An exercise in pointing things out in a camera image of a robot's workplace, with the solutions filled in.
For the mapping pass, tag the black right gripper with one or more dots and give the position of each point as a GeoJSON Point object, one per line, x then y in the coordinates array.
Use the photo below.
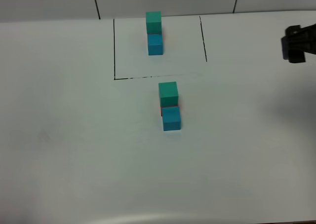
{"type": "Point", "coordinates": [298, 41]}

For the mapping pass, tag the red cube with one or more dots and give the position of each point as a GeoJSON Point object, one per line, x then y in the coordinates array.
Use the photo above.
{"type": "Point", "coordinates": [170, 106]}

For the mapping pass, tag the blue template cube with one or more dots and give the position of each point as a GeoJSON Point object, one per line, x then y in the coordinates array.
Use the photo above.
{"type": "Point", "coordinates": [155, 44]}

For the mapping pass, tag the green template cube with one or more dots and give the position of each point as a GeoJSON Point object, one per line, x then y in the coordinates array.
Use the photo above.
{"type": "Point", "coordinates": [153, 22]}

